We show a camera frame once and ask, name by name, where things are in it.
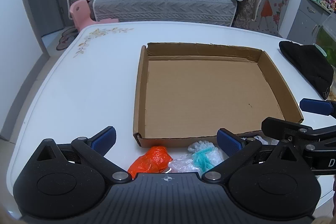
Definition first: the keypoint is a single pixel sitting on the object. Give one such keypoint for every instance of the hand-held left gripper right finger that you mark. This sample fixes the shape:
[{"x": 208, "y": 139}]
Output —
[{"x": 229, "y": 142}]

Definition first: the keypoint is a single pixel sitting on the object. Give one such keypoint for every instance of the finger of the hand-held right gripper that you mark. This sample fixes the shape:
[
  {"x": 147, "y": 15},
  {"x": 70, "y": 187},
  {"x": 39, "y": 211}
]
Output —
[
  {"x": 315, "y": 106},
  {"x": 281, "y": 125}
]

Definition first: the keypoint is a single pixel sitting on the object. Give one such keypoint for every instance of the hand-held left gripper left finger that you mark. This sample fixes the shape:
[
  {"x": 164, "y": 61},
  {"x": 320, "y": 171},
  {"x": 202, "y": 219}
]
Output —
[{"x": 103, "y": 138}]

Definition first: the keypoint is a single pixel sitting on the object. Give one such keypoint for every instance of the white striped sock bundle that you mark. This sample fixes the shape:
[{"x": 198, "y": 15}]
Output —
[{"x": 258, "y": 138}]

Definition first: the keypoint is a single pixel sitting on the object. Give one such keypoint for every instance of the clear bundle with teal tie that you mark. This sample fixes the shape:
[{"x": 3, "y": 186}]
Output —
[{"x": 203, "y": 158}]

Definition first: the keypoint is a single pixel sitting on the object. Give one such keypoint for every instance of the orange plastic bag bundle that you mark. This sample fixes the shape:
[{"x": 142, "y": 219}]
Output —
[{"x": 152, "y": 161}]

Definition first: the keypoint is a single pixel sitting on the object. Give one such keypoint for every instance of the brown cardboard box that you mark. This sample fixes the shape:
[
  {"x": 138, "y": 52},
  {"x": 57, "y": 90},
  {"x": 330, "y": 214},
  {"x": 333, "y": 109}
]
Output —
[{"x": 204, "y": 92}]

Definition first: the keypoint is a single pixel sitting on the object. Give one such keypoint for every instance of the black knit hat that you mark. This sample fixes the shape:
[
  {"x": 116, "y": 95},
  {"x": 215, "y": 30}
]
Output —
[{"x": 307, "y": 64}]

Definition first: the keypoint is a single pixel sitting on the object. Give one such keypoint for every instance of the light green lid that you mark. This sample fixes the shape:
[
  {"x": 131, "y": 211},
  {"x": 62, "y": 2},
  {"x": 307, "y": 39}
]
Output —
[{"x": 320, "y": 48}]

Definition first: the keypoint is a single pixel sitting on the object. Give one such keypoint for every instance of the green glass tank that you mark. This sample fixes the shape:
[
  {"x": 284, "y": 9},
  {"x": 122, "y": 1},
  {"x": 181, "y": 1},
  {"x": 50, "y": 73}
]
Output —
[{"x": 328, "y": 43}]

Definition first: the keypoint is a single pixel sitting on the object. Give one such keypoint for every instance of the grey cabinet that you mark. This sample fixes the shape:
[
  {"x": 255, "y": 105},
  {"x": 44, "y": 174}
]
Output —
[{"x": 302, "y": 16}]

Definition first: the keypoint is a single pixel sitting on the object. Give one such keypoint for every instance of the cartoon floor mat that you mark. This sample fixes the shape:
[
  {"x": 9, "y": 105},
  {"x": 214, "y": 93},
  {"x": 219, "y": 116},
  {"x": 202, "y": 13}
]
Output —
[{"x": 65, "y": 39}]

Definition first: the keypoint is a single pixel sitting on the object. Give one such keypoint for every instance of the pink plastic stool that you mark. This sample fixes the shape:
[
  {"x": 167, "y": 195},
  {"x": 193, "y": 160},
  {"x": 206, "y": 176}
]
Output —
[{"x": 78, "y": 11}]

